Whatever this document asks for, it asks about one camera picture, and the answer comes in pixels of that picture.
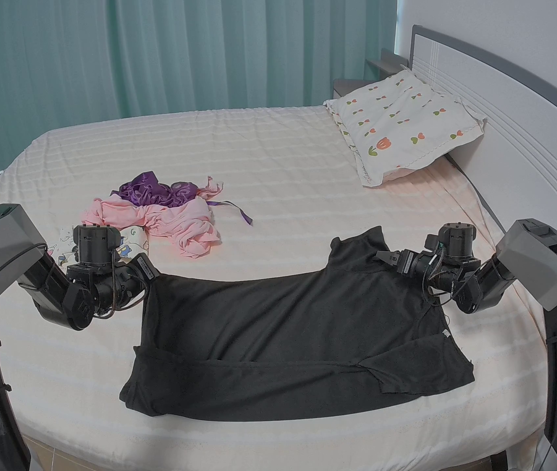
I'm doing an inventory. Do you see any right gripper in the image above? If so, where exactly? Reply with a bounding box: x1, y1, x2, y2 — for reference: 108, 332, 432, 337
373, 249, 431, 278

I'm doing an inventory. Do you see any blue-green curtain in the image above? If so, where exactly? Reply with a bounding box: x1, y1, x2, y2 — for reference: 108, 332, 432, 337
0, 0, 399, 175

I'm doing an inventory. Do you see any grey bedside table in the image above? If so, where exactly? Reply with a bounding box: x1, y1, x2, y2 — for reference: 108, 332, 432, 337
332, 48, 413, 98

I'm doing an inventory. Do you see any pink garment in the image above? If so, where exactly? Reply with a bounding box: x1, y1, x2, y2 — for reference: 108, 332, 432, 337
81, 177, 225, 259

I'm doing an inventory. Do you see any white printed garment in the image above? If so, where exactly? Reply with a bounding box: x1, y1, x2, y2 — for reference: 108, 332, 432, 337
45, 224, 151, 269

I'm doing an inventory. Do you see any purple garment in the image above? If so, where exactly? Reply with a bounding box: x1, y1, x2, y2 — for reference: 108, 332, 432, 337
119, 171, 255, 225

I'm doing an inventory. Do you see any white printed pillow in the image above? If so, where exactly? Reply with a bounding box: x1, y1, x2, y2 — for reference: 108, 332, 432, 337
323, 65, 488, 188

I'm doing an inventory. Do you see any black T-shirt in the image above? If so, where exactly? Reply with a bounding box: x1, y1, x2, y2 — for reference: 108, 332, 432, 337
119, 229, 476, 418

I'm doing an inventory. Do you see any bed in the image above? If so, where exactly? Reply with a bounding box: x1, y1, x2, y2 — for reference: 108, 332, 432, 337
0, 24, 557, 471

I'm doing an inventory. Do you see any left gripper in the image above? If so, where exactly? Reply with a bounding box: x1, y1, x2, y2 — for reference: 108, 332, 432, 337
112, 253, 160, 308

